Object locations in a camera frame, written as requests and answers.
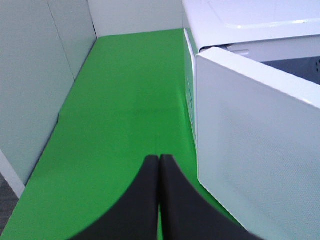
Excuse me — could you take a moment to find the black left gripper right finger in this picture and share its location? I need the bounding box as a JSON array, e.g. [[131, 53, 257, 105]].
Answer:
[[159, 154, 258, 240]]

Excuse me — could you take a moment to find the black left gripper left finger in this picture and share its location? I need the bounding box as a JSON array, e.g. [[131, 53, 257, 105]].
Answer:
[[71, 155, 160, 240]]

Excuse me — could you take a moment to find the white microwave oven body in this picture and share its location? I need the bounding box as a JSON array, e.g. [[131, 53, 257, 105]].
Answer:
[[182, 0, 320, 141]]

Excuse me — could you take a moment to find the white microwave door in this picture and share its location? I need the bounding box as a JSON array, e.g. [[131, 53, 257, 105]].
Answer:
[[195, 47, 320, 240]]

